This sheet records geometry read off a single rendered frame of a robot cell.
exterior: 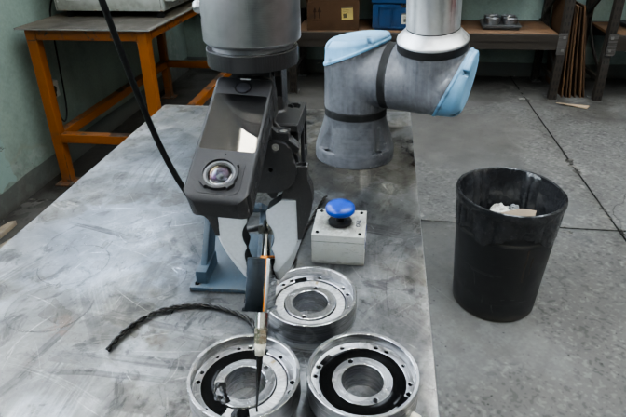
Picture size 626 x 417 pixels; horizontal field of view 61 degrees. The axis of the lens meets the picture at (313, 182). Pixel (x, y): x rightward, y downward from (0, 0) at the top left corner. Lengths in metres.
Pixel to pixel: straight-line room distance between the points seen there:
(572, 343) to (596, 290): 0.32
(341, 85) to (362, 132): 0.09
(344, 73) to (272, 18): 0.56
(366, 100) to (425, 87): 0.11
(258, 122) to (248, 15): 0.07
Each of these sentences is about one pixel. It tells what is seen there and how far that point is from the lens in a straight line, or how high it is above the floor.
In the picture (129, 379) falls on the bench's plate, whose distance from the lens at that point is 0.61.
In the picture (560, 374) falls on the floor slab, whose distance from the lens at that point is 1.82.
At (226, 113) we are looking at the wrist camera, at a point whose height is 1.09.
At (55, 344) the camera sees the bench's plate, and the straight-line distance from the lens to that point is 0.68.
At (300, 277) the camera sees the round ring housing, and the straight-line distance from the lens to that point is 0.66.
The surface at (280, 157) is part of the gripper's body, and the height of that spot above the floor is 1.05.
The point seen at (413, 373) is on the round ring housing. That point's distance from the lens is 0.55.
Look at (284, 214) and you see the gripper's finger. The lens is 0.45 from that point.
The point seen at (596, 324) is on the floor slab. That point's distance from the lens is 2.04.
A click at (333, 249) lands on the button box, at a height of 0.82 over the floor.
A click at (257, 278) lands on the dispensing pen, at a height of 0.94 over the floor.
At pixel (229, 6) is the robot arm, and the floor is 1.17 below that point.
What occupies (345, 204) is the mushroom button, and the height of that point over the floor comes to 0.87.
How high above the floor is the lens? 1.23
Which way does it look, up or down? 27 degrees down
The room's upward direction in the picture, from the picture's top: 1 degrees counter-clockwise
